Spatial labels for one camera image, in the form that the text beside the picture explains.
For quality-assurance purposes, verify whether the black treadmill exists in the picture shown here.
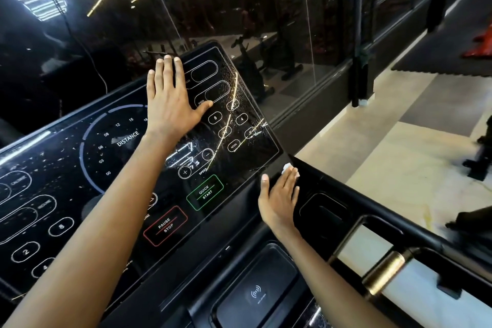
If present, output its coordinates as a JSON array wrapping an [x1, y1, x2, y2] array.
[[0, 39, 492, 328]]

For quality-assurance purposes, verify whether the person's right hand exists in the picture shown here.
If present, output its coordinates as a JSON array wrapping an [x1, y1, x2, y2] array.
[[257, 163, 301, 239]]

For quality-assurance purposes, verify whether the black interlocking foam mat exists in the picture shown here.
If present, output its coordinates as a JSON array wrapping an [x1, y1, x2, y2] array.
[[391, 0, 492, 79]]

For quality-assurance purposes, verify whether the person's left hand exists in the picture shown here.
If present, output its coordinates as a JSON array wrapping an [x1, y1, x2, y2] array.
[[145, 55, 215, 148]]

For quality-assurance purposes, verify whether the person's right forearm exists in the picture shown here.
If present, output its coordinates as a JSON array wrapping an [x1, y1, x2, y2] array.
[[275, 224, 397, 328]]

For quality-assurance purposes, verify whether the person's left forearm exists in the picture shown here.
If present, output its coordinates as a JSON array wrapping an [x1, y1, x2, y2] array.
[[4, 135, 174, 328]]

